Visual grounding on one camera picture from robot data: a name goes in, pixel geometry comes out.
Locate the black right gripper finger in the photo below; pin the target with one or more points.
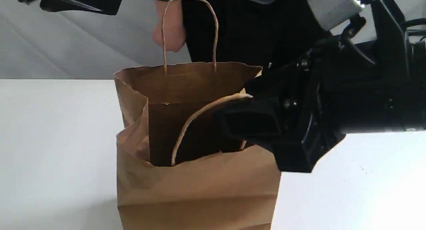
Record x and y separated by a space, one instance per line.
252 119

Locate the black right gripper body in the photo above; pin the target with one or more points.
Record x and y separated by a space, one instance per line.
304 115

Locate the brown paper bag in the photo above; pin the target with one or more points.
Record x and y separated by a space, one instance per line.
175 169

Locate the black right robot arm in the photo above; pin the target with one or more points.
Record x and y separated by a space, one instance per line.
381 26

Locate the person's right hand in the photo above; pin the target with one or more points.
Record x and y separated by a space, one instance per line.
174 30

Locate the white draped backdrop cloth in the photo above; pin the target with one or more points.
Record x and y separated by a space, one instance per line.
75 45

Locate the person's dark torso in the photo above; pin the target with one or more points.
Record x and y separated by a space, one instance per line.
266 33

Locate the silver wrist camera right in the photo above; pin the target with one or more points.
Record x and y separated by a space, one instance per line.
331 13

